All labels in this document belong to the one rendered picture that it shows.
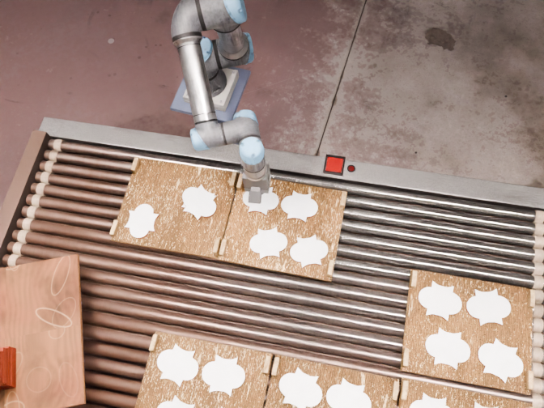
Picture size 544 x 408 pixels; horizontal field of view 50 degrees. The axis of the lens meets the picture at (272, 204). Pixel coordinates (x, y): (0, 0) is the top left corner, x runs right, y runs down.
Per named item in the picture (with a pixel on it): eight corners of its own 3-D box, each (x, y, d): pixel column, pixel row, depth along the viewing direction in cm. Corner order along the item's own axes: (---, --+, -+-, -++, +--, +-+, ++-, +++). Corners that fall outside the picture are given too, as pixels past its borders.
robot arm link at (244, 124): (220, 112, 188) (225, 142, 183) (254, 105, 187) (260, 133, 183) (224, 125, 195) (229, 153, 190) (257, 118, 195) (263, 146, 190)
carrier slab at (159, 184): (138, 159, 229) (137, 156, 227) (239, 174, 223) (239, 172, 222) (111, 240, 215) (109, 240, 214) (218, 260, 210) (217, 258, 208)
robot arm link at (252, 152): (261, 131, 181) (265, 155, 178) (263, 148, 192) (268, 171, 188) (235, 136, 181) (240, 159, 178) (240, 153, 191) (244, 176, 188)
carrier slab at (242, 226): (241, 175, 223) (240, 173, 222) (346, 193, 218) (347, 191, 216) (218, 261, 210) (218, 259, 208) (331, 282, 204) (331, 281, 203)
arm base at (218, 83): (195, 67, 247) (190, 52, 238) (230, 70, 244) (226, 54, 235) (187, 96, 241) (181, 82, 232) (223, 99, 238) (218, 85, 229)
